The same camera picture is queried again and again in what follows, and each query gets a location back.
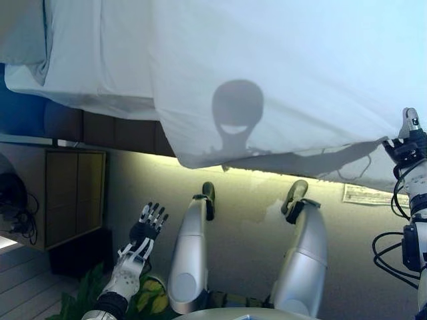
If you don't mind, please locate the wooden nightstand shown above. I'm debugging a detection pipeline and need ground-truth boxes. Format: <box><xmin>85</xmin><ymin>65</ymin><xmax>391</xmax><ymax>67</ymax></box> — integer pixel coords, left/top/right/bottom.
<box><xmin>0</xmin><ymin>148</ymin><xmax>107</xmax><ymax>251</ymax></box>

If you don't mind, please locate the white duvet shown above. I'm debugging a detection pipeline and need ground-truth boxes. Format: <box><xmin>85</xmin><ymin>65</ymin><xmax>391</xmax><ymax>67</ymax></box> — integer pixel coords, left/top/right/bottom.
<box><xmin>146</xmin><ymin>0</ymin><xmax>427</xmax><ymax>194</ymax></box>

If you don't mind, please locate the white bed sheet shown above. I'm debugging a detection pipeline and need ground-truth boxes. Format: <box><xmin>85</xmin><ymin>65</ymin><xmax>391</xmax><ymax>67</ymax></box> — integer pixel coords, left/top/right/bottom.
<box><xmin>5</xmin><ymin>0</ymin><xmax>174</xmax><ymax>121</ymax></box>

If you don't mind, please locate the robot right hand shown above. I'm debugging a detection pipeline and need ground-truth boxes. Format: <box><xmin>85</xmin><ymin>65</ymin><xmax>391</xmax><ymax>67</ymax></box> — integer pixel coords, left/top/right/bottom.
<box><xmin>382</xmin><ymin>107</ymin><xmax>427</xmax><ymax>164</ymax></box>

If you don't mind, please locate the green leafy plant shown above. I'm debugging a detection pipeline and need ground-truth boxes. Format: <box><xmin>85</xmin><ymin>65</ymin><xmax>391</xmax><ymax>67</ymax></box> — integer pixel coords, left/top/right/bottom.
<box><xmin>59</xmin><ymin>263</ymin><xmax>169</xmax><ymax>320</ymax></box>

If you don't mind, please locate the silver robot leg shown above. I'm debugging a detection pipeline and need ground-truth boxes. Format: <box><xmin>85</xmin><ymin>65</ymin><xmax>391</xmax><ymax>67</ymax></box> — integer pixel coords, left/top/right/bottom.
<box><xmin>166</xmin><ymin>181</ymin><xmax>218</xmax><ymax>316</ymax></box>
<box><xmin>270</xmin><ymin>179</ymin><xmax>330</xmax><ymax>317</ymax></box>

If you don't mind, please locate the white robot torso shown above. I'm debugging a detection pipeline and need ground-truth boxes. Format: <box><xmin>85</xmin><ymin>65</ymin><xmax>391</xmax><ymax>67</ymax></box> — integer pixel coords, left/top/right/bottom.
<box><xmin>181</xmin><ymin>308</ymin><xmax>318</xmax><ymax>320</ymax></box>

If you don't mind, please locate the black cable bundle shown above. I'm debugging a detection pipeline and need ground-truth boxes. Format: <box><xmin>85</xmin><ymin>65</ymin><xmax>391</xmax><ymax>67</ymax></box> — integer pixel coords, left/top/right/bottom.
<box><xmin>0</xmin><ymin>171</ymin><xmax>39</xmax><ymax>239</ymax></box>

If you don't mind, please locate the paper sheet on floor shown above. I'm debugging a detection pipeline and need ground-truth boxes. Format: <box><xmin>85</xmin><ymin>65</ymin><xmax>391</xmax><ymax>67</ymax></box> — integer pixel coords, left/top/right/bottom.
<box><xmin>342</xmin><ymin>183</ymin><xmax>406</xmax><ymax>206</ymax></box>

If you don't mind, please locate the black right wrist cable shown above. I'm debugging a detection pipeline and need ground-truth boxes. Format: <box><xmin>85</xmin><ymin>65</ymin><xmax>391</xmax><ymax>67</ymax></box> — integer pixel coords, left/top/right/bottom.
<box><xmin>372</xmin><ymin>166</ymin><xmax>421</xmax><ymax>289</ymax></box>

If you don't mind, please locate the silver robot left leg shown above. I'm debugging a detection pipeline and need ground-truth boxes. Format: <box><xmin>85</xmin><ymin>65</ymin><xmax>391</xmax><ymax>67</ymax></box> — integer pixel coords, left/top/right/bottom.
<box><xmin>166</xmin><ymin>181</ymin><xmax>218</xmax><ymax>316</ymax></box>

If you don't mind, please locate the silver robot right leg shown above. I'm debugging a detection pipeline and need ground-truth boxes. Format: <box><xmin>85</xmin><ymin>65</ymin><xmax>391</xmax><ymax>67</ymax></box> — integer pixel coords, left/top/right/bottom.
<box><xmin>270</xmin><ymin>179</ymin><xmax>330</xmax><ymax>317</ymax></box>

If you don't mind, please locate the large beige pillow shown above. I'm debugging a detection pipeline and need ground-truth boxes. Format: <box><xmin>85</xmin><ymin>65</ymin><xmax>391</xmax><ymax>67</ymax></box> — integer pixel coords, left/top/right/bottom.
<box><xmin>0</xmin><ymin>0</ymin><xmax>54</xmax><ymax>64</ymax></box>

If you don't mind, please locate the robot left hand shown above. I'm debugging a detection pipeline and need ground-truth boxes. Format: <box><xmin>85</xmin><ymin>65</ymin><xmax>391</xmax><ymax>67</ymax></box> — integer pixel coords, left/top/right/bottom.
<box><xmin>128</xmin><ymin>201</ymin><xmax>169</xmax><ymax>249</ymax></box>

